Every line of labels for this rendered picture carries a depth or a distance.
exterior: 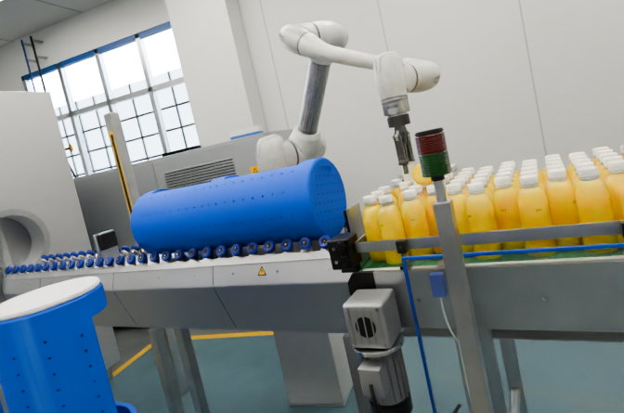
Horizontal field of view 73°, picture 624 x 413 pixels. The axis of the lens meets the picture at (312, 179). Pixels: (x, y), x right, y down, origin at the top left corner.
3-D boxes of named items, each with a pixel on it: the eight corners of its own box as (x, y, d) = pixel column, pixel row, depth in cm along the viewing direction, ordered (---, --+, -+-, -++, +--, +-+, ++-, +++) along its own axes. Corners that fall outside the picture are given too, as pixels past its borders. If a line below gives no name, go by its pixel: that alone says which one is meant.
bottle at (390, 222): (397, 257, 127) (385, 197, 125) (416, 259, 121) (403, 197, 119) (381, 264, 123) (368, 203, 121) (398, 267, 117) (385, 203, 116)
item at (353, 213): (360, 237, 149) (353, 202, 148) (366, 236, 148) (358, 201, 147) (349, 246, 140) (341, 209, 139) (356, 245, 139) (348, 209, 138)
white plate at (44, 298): (15, 318, 98) (17, 324, 98) (119, 274, 121) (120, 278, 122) (-37, 316, 111) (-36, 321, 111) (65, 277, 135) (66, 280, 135)
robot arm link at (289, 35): (297, 29, 167) (324, 27, 174) (272, 19, 179) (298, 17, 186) (294, 61, 174) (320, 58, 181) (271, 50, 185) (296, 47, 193)
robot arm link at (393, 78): (395, 96, 135) (421, 92, 143) (385, 47, 134) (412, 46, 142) (371, 103, 144) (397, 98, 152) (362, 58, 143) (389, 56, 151)
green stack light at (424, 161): (425, 174, 97) (422, 153, 96) (454, 170, 93) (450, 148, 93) (419, 179, 91) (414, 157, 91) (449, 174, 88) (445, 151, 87)
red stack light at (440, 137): (422, 153, 96) (418, 135, 96) (449, 148, 93) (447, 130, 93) (414, 156, 91) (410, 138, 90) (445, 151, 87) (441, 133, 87)
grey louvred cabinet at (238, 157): (136, 308, 442) (101, 174, 431) (328, 290, 369) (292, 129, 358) (95, 333, 391) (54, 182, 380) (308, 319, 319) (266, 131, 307)
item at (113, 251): (118, 259, 214) (110, 229, 213) (123, 258, 212) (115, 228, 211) (100, 265, 205) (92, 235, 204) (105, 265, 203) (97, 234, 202)
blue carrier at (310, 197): (185, 248, 200) (176, 188, 202) (352, 232, 158) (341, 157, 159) (134, 260, 175) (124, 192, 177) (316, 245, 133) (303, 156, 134)
